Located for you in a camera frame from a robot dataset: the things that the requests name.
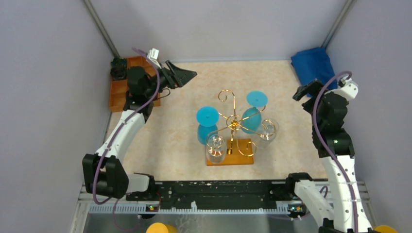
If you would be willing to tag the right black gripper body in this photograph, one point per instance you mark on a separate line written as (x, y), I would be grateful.
(313, 93)

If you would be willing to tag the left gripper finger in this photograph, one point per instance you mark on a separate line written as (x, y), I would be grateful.
(172, 67)
(184, 76)

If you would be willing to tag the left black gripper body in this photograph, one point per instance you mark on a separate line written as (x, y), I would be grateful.
(169, 74)

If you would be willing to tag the blue wine glass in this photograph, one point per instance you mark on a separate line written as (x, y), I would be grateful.
(207, 117)
(252, 117)

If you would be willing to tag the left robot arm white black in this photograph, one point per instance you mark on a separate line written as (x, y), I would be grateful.
(104, 174)

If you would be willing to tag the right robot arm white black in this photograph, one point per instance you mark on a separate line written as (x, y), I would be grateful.
(328, 109)

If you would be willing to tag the clear wine glass right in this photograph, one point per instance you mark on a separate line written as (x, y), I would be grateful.
(266, 133)

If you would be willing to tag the clear wine glass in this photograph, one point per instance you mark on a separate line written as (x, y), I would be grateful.
(216, 148)
(266, 133)

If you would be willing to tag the clear wine glass left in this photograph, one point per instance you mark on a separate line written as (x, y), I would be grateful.
(216, 148)

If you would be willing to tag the orange wooden rack base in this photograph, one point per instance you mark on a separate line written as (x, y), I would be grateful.
(236, 158)

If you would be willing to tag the blue folded cloth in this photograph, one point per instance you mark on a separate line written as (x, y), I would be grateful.
(312, 64)

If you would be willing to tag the dark object in tray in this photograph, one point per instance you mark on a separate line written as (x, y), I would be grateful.
(118, 69)

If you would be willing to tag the orange compartment tray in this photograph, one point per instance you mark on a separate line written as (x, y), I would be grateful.
(118, 88)

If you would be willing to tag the yellow object bottom centre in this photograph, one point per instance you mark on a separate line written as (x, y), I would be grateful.
(161, 228)

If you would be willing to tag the yellow object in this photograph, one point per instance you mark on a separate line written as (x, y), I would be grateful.
(385, 229)
(161, 228)

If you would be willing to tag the yellow object bottom right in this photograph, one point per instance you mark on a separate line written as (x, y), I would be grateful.
(385, 229)

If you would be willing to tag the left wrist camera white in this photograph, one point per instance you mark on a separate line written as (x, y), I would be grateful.
(152, 55)

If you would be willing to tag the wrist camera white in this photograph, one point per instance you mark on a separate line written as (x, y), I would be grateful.
(347, 88)
(152, 55)

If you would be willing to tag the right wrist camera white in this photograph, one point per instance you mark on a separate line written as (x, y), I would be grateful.
(347, 88)

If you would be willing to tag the gold wire glass rack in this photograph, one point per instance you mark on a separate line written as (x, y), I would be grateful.
(233, 121)

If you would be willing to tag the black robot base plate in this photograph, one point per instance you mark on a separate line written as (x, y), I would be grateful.
(217, 195)

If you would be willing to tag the aluminium frame rail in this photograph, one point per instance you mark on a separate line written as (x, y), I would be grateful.
(86, 205)

